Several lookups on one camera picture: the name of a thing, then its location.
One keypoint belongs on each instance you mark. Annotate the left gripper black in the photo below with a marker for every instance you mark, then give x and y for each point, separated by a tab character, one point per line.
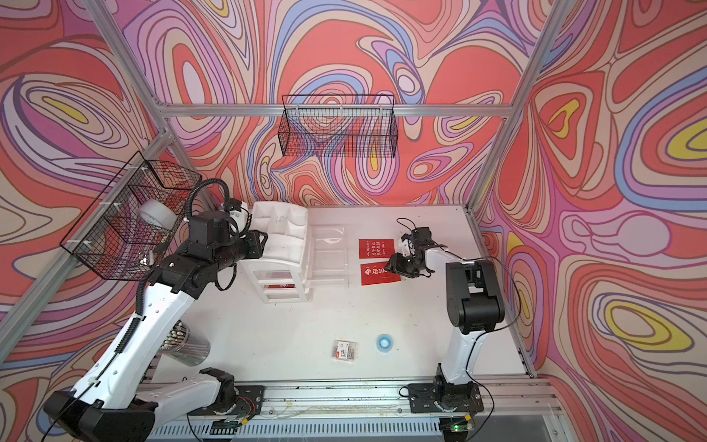
255	246

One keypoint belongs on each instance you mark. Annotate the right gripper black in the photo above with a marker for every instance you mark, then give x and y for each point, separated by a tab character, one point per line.
397	266

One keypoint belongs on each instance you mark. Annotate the white plastic drawer organizer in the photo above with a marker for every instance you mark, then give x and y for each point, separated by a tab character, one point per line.
287	253

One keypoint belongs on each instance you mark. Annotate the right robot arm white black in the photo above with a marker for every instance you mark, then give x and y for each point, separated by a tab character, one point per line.
475	307

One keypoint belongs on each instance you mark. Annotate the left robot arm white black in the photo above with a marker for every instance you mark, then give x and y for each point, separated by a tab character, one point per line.
104	404

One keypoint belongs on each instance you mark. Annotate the blue tape roll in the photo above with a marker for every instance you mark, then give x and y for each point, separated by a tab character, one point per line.
384	343

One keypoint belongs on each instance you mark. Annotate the white tape roll in basket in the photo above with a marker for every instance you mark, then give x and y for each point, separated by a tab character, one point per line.
158	215

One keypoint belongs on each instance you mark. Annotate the metal cup with pens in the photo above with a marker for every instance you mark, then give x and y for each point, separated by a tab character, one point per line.
185	345

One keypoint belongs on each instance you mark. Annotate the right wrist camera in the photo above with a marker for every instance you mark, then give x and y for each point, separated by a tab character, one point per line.
418	240

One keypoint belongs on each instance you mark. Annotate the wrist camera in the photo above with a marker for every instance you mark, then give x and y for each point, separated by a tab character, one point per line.
232	212
418	240

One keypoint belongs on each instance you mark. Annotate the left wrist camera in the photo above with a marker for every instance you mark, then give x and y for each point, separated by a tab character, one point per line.
232	212

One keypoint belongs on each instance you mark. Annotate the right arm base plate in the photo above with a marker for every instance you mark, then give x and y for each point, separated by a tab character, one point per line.
428	398

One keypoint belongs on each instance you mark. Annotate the black wire basket left wall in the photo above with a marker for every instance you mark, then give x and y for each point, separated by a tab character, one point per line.
111	239

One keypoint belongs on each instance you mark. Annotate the black wire basket wall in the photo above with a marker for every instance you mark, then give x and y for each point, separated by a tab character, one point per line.
338	126
111	239

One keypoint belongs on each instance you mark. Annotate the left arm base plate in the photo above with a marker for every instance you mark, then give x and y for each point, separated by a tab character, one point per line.
245	401

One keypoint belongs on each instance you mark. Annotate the black wire basket back wall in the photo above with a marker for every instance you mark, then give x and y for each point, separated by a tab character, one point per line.
338	126

